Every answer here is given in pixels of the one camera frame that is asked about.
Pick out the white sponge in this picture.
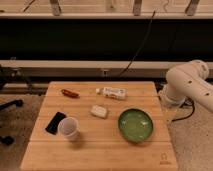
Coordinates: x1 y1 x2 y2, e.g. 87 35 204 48
91 105 108 118

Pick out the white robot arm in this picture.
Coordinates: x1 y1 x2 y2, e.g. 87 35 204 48
160 60 213 112

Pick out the white plastic bottle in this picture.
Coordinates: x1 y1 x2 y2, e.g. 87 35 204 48
96 87 126 100

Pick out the wooden board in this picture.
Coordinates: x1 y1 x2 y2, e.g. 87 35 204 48
21 82 178 171

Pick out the red sausage toy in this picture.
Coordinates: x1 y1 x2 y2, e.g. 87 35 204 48
61 89 79 98

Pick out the green bowl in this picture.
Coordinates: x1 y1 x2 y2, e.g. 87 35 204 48
118 108 153 143

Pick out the black phone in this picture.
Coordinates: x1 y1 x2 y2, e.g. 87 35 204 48
45 112 66 135

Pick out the black office chair base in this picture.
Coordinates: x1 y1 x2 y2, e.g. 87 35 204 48
0 64 34 146

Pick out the black hanging cable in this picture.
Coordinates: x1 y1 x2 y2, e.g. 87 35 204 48
118 9 157 78

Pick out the black floor cable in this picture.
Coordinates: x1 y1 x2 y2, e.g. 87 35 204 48
171 98 196 123

